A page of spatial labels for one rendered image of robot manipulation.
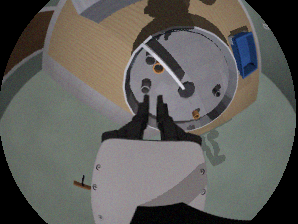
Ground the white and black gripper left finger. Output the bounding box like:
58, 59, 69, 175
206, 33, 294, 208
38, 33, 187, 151
101, 94, 149, 143

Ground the grey round turning table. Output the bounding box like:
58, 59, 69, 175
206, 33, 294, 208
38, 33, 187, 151
123, 26, 238, 132

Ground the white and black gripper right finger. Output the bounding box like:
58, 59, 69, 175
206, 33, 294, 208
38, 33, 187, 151
157, 95, 202, 145

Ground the bronze bushing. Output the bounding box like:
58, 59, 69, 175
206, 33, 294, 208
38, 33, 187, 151
192, 110, 200, 119
153, 61, 164, 74

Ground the blue open box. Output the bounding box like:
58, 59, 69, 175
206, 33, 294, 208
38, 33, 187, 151
227, 30, 258, 79

